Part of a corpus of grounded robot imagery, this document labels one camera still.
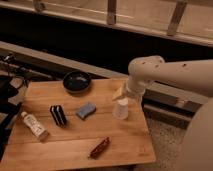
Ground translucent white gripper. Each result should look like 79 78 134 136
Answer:
112 78 147 104

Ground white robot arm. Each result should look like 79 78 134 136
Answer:
112 55 213 171

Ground dark ceramic bowl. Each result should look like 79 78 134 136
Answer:
63 71 91 93

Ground red brown pocket knife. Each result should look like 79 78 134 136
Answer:
89 137 110 159

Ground black and white striped box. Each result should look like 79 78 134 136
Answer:
50 105 67 127

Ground wooden board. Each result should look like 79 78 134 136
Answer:
0 79 156 171

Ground white tube bottle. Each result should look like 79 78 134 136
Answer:
21 111 49 141

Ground black cables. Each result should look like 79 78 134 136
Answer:
0 53 54 89

